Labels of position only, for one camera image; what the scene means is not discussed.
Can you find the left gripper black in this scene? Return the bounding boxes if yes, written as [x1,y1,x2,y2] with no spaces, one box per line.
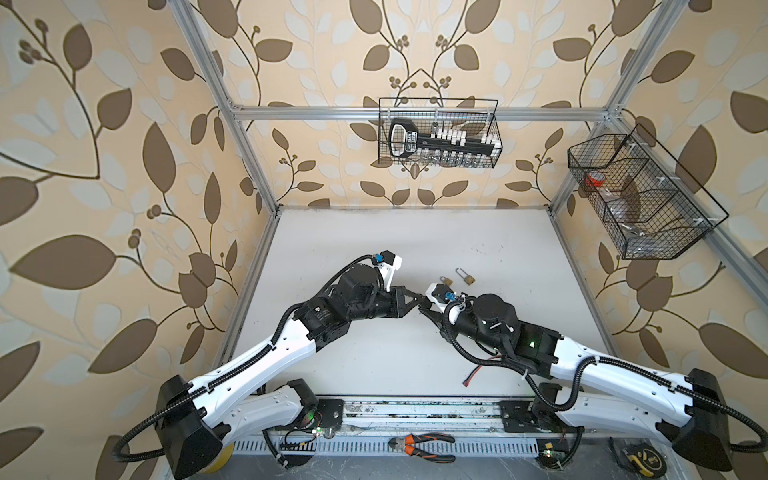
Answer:
[346,283,425,324]

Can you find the yellow black tape measure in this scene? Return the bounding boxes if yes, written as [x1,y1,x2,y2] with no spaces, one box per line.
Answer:
[608,437,667,479]

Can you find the black wire basket back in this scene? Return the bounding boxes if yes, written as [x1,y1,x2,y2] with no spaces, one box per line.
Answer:
[377,96,503,169]

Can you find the yellow tape roll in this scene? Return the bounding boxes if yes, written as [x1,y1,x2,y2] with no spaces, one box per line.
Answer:
[203,444,234,474]

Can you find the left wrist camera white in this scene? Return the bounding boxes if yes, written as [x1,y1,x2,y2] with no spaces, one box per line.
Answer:
[371,250,402,292]

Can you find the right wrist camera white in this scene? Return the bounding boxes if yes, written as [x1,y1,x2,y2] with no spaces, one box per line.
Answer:
[425,283,467,315]

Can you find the orange black pliers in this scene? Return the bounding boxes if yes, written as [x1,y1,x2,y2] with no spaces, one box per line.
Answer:
[387,431,457,464]

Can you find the black wire basket right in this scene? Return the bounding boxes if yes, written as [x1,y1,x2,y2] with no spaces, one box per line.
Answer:
[567,124,729,260]

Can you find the brass padlock long shackle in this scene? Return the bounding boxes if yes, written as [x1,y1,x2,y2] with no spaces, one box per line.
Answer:
[455,268,476,285]

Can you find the red black wire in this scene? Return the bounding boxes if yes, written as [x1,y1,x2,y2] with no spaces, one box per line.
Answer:
[461,363,499,388]

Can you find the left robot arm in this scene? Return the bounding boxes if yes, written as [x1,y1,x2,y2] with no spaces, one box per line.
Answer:
[111,250,423,479]

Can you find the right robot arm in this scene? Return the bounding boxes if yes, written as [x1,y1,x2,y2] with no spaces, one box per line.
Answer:
[419,291,767,471]

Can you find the black wire basket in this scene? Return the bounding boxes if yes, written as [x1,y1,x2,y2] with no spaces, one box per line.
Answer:
[377,96,503,169]
[567,124,729,260]

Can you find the socket set black holder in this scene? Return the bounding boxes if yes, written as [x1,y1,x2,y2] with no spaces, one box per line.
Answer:
[384,118,503,162]

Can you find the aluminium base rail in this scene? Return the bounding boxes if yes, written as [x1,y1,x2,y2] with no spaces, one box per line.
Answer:
[227,395,673,458]

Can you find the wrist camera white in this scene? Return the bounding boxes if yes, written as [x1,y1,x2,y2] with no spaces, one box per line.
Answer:
[371,250,402,292]
[425,283,467,315]

